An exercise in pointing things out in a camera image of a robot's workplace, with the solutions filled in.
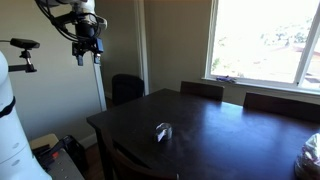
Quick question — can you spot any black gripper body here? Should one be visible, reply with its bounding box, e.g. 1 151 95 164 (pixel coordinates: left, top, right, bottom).
71 22 98 56

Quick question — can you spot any black office chair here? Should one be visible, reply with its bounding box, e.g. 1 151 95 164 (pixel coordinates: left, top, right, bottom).
111 73 145 107

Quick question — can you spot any cream coloured box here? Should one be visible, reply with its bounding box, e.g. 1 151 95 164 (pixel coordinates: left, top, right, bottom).
29 133 60 150

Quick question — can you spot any black tool with red button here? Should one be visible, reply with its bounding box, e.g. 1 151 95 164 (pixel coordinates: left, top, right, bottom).
33 134 89 174

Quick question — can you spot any grey perforated platform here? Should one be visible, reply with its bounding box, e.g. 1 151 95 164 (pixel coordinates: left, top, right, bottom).
46 148 84 180

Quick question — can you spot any dark wooden chair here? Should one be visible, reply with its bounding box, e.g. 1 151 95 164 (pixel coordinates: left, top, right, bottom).
179 80 225 102
99 129 179 180
243 91 320 123

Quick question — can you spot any purple object on sill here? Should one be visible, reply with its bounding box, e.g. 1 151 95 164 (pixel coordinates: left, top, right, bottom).
215 75 237 84

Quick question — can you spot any white framed window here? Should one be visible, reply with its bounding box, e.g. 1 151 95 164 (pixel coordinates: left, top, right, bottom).
203 0 320 93

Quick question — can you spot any clear plastic food bag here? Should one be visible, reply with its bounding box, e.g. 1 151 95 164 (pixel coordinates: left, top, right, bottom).
294 132 320 180

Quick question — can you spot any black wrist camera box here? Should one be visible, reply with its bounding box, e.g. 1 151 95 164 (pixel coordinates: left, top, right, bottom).
95 37 105 54

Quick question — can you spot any white door frame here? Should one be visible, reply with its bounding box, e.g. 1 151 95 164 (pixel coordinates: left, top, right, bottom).
91 0 150 113

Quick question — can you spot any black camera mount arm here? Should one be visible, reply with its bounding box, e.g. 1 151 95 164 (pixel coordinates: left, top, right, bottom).
8 49 38 74

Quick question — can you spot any black external camera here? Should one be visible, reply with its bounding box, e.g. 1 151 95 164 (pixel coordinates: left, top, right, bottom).
9 37 41 50

